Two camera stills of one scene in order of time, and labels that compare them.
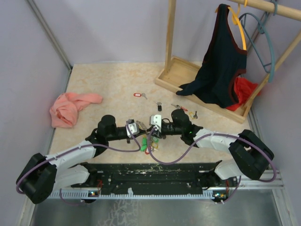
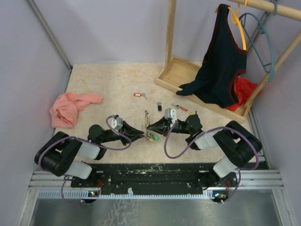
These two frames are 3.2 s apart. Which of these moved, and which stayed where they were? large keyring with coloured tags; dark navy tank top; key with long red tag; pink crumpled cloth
Moved: large keyring with coloured tags
Stayed: dark navy tank top; key with long red tag; pink crumpled cloth
